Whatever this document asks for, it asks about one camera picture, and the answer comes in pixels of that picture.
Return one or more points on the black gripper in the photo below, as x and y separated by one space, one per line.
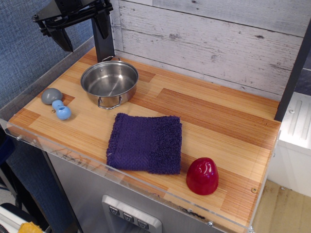
65 13

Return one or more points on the purple terry cloth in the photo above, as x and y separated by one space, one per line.
151 144

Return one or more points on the stainless steel pot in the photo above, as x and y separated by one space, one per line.
110 83

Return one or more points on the yellow object at corner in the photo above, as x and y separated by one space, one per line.
29 227

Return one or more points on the blue and grey toy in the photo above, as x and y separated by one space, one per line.
54 97

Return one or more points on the clear acrylic table edge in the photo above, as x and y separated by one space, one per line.
78 151

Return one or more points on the silver button control panel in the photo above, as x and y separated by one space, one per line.
123 218

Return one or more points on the red plastic dome toy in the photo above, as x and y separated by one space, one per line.
202 177

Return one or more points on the white ribbed appliance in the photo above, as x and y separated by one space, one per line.
290 165

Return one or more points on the black left corner post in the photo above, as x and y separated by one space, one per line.
104 47

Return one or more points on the black corner post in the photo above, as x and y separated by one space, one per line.
295 74
104 47

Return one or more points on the black right corner post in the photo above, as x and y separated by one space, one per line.
295 74

